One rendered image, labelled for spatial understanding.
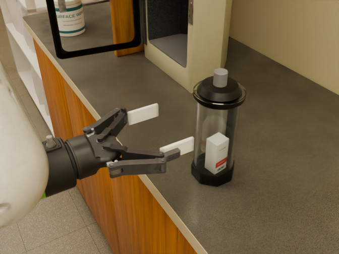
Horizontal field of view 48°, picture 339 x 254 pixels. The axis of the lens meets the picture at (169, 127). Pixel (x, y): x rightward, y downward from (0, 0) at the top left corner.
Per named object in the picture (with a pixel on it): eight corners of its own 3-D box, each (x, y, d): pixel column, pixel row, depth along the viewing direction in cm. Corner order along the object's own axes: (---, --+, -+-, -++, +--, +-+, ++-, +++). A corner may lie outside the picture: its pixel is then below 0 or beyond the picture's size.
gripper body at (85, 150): (74, 157, 61) (126, 140, 65) (58, 131, 67) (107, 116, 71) (80, 191, 65) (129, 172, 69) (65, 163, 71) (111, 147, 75)
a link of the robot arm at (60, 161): (36, 179, 70) (50, 211, 64) (21, 128, 63) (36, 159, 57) (67, 168, 73) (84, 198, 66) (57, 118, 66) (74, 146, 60)
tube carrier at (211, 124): (217, 148, 96) (225, 73, 83) (244, 174, 88) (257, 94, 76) (181, 162, 91) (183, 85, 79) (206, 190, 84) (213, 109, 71)
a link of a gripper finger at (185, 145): (159, 147, 67) (161, 149, 66) (192, 135, 70) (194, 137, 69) (159, 160, 69) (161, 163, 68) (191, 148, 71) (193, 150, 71)
